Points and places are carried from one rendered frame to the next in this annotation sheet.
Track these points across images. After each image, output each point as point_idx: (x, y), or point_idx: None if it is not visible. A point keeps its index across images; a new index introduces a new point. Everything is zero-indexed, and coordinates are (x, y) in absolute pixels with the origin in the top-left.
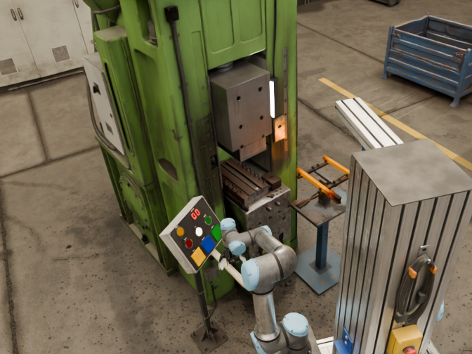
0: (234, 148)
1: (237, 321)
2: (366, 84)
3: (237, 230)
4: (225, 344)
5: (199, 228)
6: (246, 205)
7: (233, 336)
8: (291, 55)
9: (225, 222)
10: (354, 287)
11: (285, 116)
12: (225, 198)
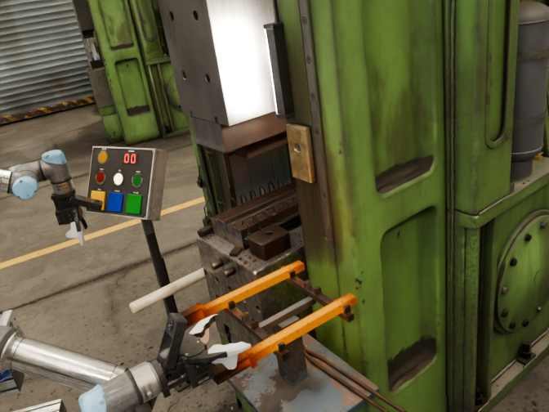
0: (183, 109)
1: (206, 398)
2: None
3: (42, 167)
4: (171, 390)
5: (121, 176)
6: (215, 232)
7: (180, 397)
8: None
9: (52, 151)
10: None
11: (316, 136)
12: None
